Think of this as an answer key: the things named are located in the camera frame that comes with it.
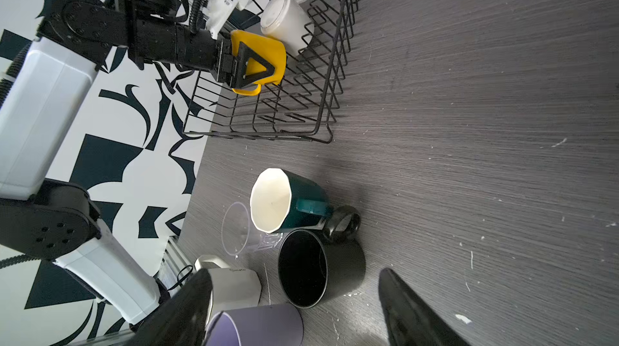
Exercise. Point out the dark green mug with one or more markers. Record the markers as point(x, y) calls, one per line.
point(282, 201)

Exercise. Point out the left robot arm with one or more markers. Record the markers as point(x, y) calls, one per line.
point(41, 94)

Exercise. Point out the black wire dish rack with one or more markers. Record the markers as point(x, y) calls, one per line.
point(303, 106)

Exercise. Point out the yellow mug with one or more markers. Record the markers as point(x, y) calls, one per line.
point(271, 49)

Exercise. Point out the cream white mug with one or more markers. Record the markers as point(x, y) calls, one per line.
point(233, 288)

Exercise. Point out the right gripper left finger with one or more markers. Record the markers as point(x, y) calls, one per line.
point(181, 320)

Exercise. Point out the clear glass cup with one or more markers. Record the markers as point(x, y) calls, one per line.
point(240, 236)

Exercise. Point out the white mug red inside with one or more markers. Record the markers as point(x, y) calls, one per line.
point(286, 21)

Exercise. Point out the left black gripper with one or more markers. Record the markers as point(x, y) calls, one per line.
point(246, 71)

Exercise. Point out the black mug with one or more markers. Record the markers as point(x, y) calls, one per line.
point(315, 266)

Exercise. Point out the lavender cup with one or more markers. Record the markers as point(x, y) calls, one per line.
point(279, 324)

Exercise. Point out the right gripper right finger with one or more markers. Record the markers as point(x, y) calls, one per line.
point(408, 319)

